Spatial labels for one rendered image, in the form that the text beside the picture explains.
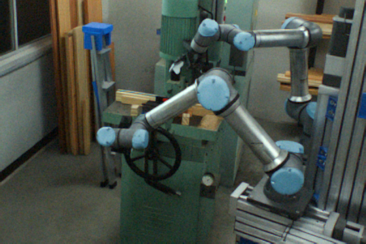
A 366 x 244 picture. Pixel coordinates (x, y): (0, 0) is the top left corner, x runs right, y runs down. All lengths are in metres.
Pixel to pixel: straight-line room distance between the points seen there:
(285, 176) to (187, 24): 0.93
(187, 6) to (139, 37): 2.70
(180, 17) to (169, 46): 0.15
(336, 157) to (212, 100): 0.64
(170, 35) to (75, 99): 1.66
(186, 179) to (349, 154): 0.86
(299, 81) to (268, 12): 2.31
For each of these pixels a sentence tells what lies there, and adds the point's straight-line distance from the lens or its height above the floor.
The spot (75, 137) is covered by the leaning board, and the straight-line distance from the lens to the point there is 3.93.
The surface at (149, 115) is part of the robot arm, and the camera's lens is 1.95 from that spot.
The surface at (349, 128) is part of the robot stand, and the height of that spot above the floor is 1.12.
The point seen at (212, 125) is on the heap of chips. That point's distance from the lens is 2.35.
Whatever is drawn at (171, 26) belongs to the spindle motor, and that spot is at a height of 1.37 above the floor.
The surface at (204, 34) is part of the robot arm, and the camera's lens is 2.04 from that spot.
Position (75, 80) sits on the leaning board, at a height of 0.63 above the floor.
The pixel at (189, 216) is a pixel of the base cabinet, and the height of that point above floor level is 0.39.
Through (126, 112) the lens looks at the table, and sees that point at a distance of 2.48.
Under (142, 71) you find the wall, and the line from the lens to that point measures 5.05.
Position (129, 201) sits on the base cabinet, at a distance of 2.66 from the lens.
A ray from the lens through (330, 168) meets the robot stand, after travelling 2.09.
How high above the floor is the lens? 1.85
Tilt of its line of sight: 20 degrees down
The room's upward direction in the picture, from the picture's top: 4 degrees clockwise
